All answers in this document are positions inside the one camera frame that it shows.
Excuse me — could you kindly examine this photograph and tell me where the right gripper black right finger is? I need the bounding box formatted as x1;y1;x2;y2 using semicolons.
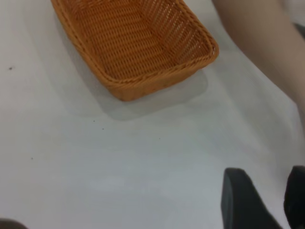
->
283;165;305;229

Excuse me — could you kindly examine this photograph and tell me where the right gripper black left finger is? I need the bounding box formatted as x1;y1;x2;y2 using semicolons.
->
220;167;285;229

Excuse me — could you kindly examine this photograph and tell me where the orange woven wicker basket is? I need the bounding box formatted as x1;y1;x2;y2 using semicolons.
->
51;0;220;103

